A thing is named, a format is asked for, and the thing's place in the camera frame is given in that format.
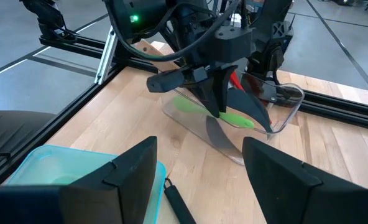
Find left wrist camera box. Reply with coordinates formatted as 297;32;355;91
109;0;170;43

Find teal plastic bin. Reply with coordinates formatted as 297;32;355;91
4;144;167;224

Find silver frame bracket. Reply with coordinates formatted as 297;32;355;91
93;26;119;86

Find clear plastic tray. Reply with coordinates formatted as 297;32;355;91
161;70;306;166

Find black clamp with cable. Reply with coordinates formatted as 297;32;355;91
18;0;80;45

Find black frame crossbeam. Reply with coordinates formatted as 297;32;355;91
38;33;160;75

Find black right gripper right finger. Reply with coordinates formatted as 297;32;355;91
241;136;368;224

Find green silicone spatula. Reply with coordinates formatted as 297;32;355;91
172;95;255;130

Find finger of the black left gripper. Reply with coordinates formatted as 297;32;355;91
198;76;222;119
216;64;239;114

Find black slotted turner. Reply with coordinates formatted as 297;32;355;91
163;177;198;224

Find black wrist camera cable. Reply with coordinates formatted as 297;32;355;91
104;0;244;62

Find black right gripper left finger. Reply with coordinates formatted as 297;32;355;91
0;136;159;224

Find person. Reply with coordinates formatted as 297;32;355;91
0;110;57;175

